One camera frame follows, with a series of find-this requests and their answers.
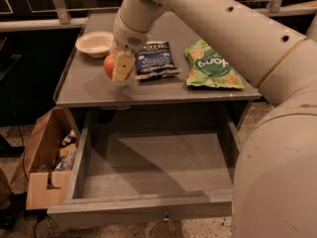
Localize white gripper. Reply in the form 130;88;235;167
112;15;150;82

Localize red apple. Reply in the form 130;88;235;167
103;54;133;82

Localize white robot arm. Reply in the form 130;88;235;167
115;0;317;238

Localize open grey top drawer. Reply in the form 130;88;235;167
48;112;239;228

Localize white paper bowl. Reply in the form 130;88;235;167
75;31;113;59

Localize dark blue chip bag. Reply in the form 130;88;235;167
135;42;181;80

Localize grey cabinet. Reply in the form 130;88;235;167
54;12;261;133

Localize metal window railing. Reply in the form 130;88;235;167
0;0;317;34

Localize green snack bag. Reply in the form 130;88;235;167
184;40;245;89

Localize snack packets in box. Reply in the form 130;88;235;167
54;130;77;172

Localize drawer handle tag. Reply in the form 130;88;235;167
148;212;176;238

